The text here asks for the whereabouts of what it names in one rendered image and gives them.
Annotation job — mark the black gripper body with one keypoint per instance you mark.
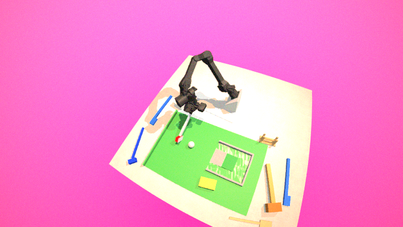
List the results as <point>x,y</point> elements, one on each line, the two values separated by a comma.
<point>200,107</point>

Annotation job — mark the green putting mat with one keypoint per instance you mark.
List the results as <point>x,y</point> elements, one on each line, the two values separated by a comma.
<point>185,166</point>

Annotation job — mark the yellow rectangular block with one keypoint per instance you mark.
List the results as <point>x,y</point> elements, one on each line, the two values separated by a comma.
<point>207,183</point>

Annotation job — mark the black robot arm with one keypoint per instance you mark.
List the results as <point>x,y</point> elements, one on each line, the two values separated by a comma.
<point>187,93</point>

